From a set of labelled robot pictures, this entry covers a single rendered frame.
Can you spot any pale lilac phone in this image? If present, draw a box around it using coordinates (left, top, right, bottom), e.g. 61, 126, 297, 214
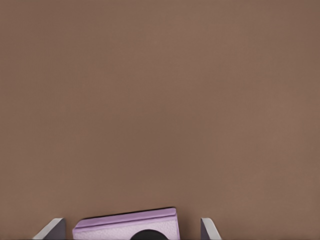
72, 206, 181, 240

